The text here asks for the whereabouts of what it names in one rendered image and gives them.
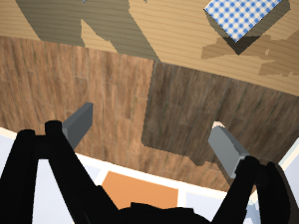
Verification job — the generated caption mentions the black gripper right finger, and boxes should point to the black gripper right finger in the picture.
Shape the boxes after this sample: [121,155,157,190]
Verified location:
[208,121,299,224]

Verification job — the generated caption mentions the blue and white checkered towel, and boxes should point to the blue and white checkered towel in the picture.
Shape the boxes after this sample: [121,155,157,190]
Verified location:
[204,0,282,42]

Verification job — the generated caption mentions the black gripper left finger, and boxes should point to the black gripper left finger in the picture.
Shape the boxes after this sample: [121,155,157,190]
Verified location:
[0,102,132,224]

